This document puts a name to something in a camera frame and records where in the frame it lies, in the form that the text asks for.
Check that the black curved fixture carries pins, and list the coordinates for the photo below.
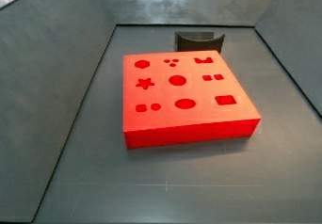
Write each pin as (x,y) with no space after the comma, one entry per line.
(198,41)

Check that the red shape-sorter block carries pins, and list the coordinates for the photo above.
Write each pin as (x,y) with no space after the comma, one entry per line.
(182,97)

